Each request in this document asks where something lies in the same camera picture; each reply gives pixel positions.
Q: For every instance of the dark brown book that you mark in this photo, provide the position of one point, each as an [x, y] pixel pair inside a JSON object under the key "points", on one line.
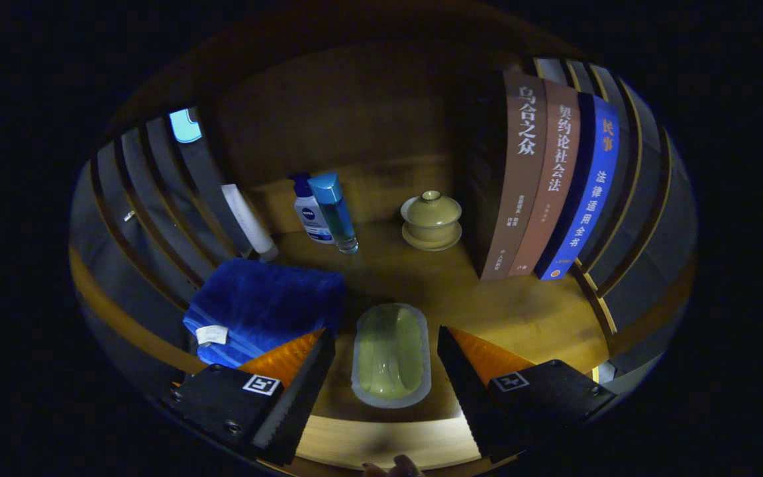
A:
{"points": [[520, 199]]}

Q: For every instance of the wooden countertop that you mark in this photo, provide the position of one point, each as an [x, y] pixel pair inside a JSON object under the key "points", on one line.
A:
{"points": [[487, 311]]}

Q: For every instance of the blue book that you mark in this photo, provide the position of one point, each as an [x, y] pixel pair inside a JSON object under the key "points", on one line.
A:
{"points": [[590, 199]]}

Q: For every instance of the teal bottle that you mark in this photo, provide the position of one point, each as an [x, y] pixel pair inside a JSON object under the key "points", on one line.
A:
{"points": [[336, 212]]}

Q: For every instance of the white tube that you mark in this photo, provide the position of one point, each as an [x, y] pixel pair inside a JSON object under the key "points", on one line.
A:
{"points": [[248, 222]]}

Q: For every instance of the beige lidded tea cup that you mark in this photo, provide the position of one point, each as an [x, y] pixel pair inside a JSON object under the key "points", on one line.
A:
{"points": [[431, 222]]}

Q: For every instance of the white blue lotion bottle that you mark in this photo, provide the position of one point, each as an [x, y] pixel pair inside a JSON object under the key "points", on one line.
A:
{"points": [[308, 215]]}

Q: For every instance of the reddish brown book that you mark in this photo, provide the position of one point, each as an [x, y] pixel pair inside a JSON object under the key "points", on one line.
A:
{"points": [[554, 199]]}

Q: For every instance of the blue towel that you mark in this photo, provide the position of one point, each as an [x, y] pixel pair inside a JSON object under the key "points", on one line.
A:
{"points": [[262, 305]]}

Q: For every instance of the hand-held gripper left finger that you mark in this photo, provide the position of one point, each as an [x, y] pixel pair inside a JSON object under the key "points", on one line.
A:
{"points": [[302, 397]]}

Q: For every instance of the wooden cabinet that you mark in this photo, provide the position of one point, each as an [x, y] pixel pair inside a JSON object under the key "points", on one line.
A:
{"points": [[368, 106]]}

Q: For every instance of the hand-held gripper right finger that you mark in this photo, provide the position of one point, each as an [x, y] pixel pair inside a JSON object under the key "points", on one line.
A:
{"points": [[467, 397]]}

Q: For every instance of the wooden drawer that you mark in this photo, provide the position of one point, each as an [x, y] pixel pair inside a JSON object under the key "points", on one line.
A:
{"points": [[342, 444]]}

